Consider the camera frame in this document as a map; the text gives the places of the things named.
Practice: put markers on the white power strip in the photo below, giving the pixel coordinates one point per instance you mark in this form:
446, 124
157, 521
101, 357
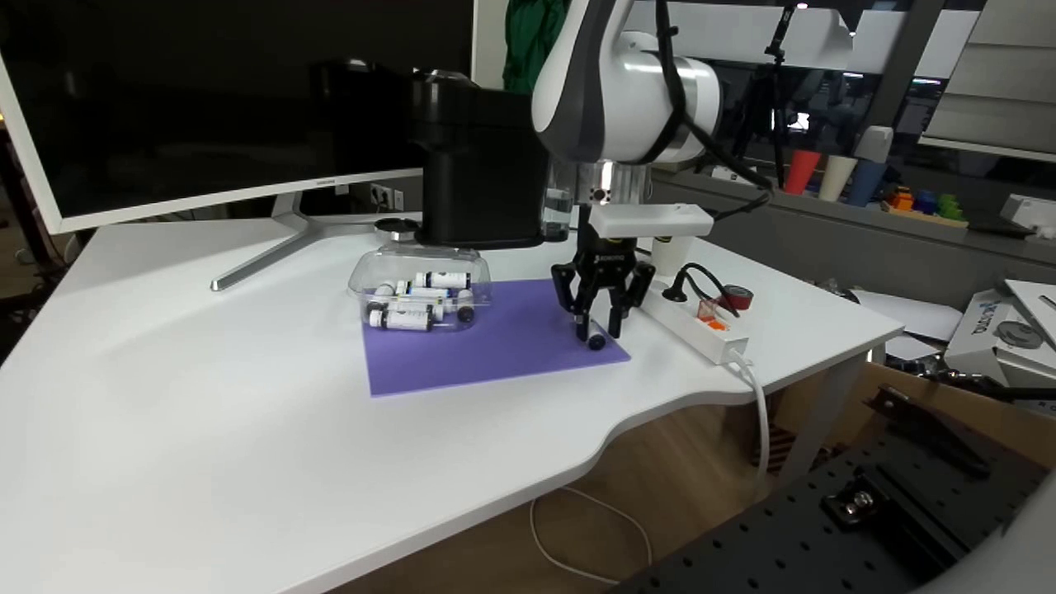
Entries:
697, 321

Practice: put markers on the small white bottle black cap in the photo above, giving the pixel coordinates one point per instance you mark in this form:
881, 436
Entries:
391, 292
446, 301
595, 340
402, 318
446, 279

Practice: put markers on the red cup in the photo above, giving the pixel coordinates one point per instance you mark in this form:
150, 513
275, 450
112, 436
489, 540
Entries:
801, 172

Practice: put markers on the purple mat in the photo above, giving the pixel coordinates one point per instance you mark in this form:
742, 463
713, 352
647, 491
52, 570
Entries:
496, 340

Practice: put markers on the white device with papers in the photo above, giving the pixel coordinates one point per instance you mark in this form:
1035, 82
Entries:
1006, 332

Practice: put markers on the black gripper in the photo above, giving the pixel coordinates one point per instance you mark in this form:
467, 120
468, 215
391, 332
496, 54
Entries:
600, 256

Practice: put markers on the blue cup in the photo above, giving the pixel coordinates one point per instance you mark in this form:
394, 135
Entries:
866, 182

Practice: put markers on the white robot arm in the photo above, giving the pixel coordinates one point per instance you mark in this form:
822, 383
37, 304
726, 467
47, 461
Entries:
628, 82

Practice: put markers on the white cup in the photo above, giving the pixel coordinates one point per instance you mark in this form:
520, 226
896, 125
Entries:
834, 179

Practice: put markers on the green cloth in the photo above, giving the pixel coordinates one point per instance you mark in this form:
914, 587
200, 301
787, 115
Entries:
533, 45

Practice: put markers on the black perforated board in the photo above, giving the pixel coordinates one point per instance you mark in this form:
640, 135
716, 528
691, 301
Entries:
834, 528

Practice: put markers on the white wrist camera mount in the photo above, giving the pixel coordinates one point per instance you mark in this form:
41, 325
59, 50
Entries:
652, 218

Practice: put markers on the clear plastic container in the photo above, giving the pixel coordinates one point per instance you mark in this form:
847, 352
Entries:
424, 276

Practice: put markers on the white framed monitor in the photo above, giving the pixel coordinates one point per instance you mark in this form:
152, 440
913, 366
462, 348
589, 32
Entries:
217, 120

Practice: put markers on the black coffee machine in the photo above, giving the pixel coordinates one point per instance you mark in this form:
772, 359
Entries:
480, 167

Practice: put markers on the small green toy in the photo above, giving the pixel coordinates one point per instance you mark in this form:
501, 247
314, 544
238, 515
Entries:
952, 204

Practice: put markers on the small orange toy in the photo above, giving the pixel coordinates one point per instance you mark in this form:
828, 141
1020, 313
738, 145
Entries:
898, 200

